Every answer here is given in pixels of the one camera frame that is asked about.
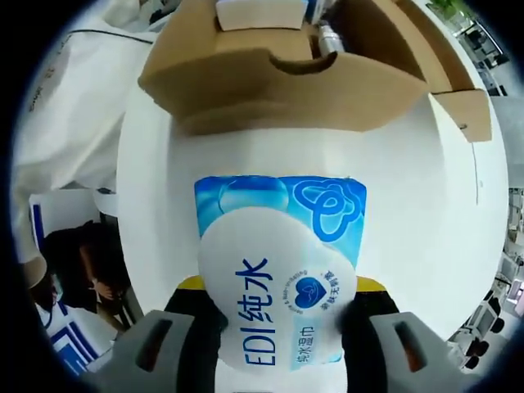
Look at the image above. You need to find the person in white shirt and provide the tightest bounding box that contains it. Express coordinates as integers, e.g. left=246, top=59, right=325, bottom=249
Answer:
left=16, top=0, right=177, bottom=193

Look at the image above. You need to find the black device cable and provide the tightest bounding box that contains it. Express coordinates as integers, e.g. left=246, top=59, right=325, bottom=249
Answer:
left=68, top=28, right=156, bottom=44

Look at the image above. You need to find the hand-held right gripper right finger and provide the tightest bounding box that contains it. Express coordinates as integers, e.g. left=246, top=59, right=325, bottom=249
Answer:
left=334, top=276, right=472, bottom=393

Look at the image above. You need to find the blue wet wipes soft item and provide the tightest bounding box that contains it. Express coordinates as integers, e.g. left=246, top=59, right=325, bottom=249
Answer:
left=192, top=174, right=368, bottom=376

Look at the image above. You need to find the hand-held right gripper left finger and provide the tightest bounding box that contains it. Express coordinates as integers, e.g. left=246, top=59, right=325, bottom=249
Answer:
left=96, top=274, right=229, bottom=393

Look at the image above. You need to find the brown cardboard shoe box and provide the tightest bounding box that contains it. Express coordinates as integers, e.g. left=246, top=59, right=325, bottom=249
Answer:
left=137, top=0, right=492, bottom=144

